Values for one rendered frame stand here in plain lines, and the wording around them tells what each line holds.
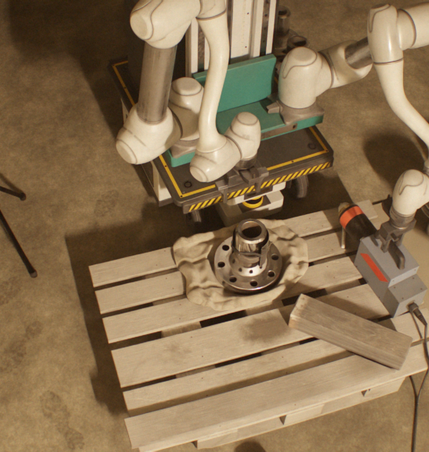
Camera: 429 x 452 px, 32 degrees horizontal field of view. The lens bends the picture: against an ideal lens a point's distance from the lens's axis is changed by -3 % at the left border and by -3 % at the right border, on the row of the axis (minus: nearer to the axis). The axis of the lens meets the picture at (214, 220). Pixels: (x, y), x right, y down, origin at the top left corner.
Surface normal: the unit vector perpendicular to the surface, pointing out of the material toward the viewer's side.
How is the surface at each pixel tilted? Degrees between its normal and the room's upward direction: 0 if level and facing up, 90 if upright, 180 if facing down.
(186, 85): 6
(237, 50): 90
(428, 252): 0
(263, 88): 90
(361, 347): 90
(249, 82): 90
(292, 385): 0
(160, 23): 71
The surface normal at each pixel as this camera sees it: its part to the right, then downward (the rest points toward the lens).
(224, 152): 0.67, 0.17
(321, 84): 0.49, 0.66
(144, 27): -0.66, 0.51
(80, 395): 0.02, -0.62
